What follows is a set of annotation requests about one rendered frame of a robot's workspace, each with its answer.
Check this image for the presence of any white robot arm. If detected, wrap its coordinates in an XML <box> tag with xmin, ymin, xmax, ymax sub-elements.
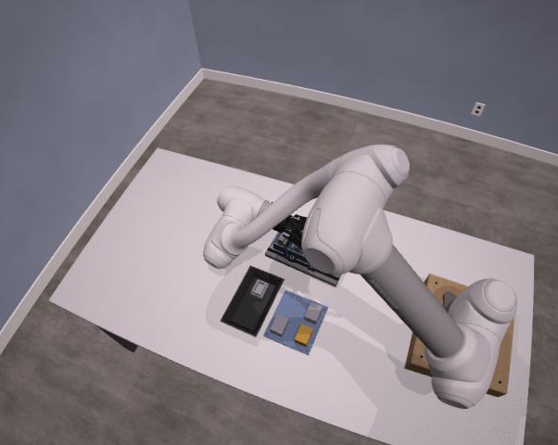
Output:
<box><xmin>203</xmin><ymin>145</ymin><xmax>517</xmax><ymax>409</ymax></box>

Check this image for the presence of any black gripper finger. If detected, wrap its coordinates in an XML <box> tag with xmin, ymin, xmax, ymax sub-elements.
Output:
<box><xmin>283</xmin><ymin>222</ymin><xmax>302</xmax><ymax>250</ymax></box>
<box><xmin>294</xmin><ymin>214</ymin><xmax>307</xmax><ymax>230</ymax></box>

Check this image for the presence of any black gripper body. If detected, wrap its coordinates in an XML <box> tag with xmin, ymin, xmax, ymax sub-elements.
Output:
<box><xmin>273</xmin><ymin>215</ymin><xmax>303</xmax><ymax>234</ymax></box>

